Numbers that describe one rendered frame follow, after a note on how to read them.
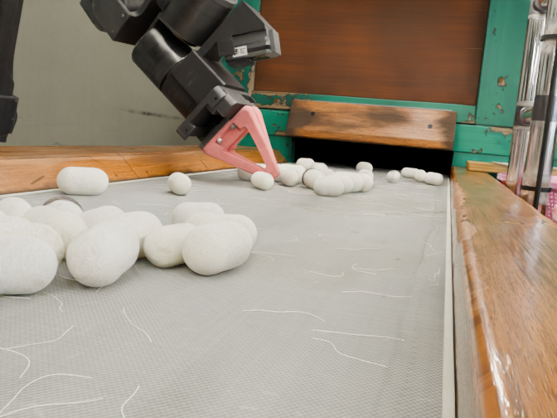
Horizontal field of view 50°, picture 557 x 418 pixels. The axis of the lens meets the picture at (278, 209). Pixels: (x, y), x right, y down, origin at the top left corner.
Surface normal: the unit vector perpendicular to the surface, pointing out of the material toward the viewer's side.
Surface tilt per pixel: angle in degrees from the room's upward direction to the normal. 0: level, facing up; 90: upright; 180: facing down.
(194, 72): 90
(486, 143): 90
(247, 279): 0
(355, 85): 90
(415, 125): 66
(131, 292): 0
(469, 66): 90
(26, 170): 45
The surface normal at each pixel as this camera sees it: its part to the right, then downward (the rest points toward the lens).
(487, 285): 0.08, -0.99
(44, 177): 0.74, -0.61
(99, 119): -0.20, 0.11
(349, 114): -0.22, -0.29
